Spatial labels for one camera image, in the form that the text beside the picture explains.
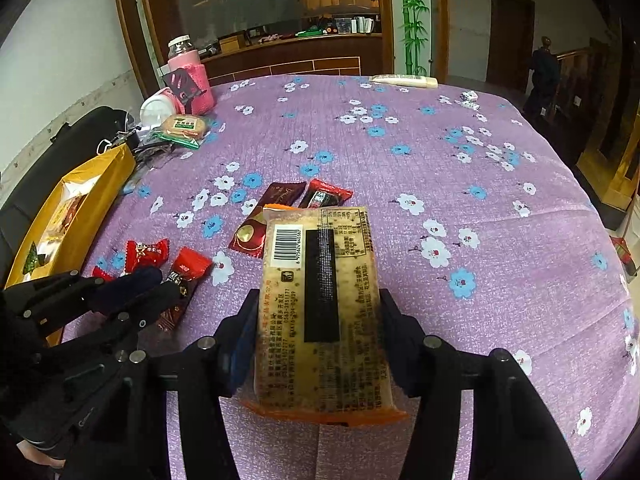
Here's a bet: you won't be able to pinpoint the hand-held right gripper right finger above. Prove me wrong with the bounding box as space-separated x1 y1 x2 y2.
379 287 583 480

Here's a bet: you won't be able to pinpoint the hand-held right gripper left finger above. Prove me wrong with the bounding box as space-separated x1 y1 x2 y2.
62 287 261 480

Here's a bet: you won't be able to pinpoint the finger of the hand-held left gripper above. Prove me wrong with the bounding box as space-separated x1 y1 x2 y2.
30 285 183 386
0 266 163 333

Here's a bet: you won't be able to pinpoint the red black candy packet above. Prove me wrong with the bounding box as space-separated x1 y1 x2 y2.
159 247 213 333
299 178 353 210

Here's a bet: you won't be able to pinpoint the orange edged cracker packet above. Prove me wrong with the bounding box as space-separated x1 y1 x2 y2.
239 204 408 428

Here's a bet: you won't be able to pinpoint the green yellow snack packet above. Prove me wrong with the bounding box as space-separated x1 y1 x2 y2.
20 241 51 277

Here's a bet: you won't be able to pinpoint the yellow cardboard box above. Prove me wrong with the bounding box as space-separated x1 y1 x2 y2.
2 142 137 346

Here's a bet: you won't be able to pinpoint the maroon snack packet gold circle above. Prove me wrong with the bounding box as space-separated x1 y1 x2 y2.
228 181 307 259

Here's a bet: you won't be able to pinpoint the person's left hand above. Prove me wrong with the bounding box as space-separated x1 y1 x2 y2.
16 440 67 468

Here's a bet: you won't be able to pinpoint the eyeglasses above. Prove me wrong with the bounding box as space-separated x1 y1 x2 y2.
132 140 193 161

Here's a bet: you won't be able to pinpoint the black sofa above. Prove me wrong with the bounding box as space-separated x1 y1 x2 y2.
0 106 128 281

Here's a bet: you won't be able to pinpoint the green wrapped biscuit pack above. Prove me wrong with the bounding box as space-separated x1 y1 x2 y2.
152 112 208 150

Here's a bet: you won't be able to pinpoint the white round lid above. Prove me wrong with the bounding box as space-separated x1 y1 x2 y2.
139 87 181 128

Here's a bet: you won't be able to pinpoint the pink sleeved glass jar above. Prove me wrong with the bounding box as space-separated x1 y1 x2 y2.
159 35 216 116

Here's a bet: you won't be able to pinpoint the red bag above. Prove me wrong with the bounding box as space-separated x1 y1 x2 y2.
610 235 638 278

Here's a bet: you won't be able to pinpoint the cream tube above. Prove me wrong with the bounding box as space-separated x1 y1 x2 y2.
369 74 439 89

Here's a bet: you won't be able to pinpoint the wooden counter cabinet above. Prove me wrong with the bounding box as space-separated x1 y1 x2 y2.
200 32 396 86

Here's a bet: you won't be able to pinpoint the golden wooden furniture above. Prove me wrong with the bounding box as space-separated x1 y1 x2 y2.
552 35 640 231

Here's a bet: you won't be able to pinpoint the glass partition window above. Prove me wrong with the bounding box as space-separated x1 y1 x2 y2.
137 0 391 46

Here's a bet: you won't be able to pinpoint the bamboo painted pillar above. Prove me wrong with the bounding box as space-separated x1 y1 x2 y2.
387 0 433 77

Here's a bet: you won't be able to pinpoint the wooden door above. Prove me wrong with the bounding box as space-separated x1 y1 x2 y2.
487 0 537 92

